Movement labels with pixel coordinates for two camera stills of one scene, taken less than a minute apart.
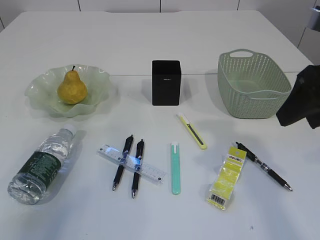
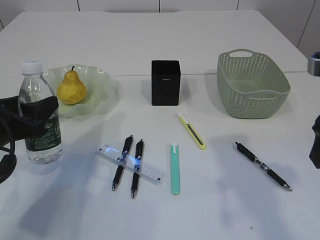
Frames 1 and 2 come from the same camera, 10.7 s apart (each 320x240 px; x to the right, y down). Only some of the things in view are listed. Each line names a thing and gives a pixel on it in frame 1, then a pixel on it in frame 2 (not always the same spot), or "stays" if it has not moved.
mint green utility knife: x=176 y=168 stays
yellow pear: x=72 y=90 stays
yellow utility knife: x=200 y=141 stays
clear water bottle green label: x=28 y=186 to x=48 y=149
